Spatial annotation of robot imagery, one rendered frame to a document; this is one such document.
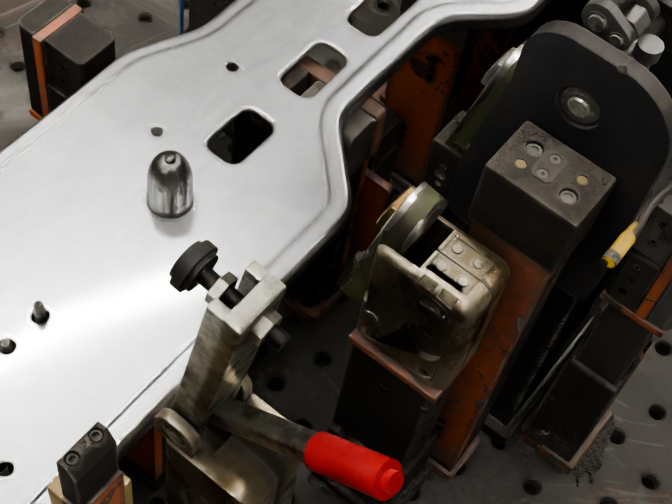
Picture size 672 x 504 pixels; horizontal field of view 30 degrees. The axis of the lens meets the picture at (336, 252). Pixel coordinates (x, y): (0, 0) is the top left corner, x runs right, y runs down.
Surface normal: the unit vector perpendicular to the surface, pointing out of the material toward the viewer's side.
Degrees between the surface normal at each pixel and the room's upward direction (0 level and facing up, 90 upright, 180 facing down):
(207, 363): 90
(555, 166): 0
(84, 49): 0
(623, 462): 0
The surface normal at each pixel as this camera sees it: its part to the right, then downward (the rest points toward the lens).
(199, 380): -0.61, 0.63
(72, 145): 0.11, -0.53
